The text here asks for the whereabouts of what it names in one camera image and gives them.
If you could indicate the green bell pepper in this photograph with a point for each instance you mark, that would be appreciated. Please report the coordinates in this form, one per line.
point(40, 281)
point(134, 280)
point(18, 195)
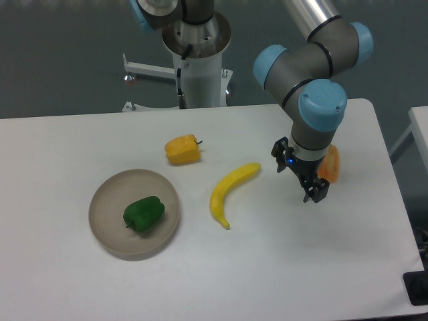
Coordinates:
point(142, 214)

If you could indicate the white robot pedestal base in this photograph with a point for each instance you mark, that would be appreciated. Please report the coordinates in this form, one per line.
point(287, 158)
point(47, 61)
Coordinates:
point(197, 50)

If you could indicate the orange bell pepper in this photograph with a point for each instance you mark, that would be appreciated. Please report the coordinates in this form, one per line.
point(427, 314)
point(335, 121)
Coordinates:
point(329, 168)

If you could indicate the beige round plate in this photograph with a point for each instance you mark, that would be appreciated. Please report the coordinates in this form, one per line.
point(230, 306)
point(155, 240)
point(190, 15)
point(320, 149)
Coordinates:
point(107, 208)

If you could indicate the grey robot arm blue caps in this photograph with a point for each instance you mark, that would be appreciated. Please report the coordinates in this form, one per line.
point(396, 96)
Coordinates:
point(299, 81)

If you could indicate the yellow bell pepper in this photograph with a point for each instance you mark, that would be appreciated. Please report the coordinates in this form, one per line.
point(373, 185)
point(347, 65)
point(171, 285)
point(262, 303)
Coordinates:
point(183, 150)

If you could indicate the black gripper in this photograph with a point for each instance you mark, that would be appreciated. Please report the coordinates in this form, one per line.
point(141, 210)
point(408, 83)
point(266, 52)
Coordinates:
point(315, 188)

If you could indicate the white side table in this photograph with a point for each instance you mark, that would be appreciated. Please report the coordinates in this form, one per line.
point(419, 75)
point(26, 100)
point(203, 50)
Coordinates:
point(416, 132)

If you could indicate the yellow banana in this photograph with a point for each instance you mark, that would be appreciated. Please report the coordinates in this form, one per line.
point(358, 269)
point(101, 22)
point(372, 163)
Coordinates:
point(232, 180)

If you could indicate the black device at table edge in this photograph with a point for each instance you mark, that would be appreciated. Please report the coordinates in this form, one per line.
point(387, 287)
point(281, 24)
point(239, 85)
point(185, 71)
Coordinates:
point(416, 282)

